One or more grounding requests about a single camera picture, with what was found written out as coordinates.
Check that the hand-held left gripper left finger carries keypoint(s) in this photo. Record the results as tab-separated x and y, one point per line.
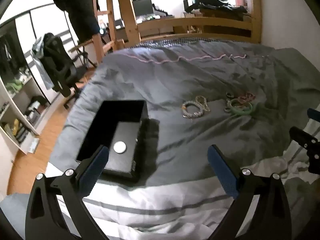
95	170

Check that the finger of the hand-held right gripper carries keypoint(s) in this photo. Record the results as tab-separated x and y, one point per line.
303	140
314	115

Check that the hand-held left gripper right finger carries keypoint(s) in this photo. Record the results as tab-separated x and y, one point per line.
222	170

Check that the black jewelry box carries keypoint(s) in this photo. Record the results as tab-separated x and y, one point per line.
110	117

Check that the white round disc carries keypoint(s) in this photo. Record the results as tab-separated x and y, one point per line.
119	147

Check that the grey duvet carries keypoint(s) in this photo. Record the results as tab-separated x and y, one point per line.
200	142

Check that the green jade bangle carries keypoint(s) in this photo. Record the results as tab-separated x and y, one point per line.
236	111

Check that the white striped bed sheet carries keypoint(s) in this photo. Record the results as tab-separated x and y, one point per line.
162	205

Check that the white bookshelf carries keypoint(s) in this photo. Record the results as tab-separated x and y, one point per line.
15	100

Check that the black office chair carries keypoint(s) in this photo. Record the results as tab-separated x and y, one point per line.
60	62

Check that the pale jacket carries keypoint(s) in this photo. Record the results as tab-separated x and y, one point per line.
40	62

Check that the small wooden table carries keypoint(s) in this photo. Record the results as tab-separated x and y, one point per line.
82	45

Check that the checkered mattress sheet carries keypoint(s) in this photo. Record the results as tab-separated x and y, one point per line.
175	42

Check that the small round desk clock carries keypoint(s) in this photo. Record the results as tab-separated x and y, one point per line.
102	31

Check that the black bag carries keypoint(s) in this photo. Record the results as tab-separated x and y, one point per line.
212	2

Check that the wooden ladder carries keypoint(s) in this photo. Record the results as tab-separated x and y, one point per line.
111	17

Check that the black hanging coat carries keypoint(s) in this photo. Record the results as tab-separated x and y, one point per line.
80	7

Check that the black speaker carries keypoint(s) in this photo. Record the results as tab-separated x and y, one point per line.
186	6

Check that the computer monitor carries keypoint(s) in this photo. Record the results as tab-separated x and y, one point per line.
142	6

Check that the wooden bed frame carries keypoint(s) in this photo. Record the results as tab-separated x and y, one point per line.
130	17

